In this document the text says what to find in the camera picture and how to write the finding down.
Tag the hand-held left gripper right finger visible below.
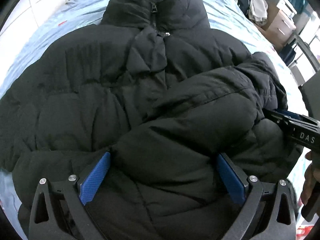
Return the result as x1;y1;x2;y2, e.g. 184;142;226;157
216;152;297;240

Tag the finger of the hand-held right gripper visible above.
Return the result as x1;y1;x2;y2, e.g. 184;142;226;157
262;108;304;133

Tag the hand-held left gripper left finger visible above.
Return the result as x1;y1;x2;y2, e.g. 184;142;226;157
29;151;112;240

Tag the black puffer jacket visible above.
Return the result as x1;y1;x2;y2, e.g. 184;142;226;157
0;0;304;240

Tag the person's right hand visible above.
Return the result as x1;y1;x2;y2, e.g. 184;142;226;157
300;151;320;209

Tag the beige drawer unit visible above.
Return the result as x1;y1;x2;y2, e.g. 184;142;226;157
266;9;297;52

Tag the white cloth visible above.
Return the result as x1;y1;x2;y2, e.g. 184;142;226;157
249;0;268;23

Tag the blue printed bed sheet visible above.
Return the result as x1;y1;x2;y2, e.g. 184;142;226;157
0;0;320;240

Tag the white panelled wardrobe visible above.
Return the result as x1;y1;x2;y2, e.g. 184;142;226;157
0;0;70;34

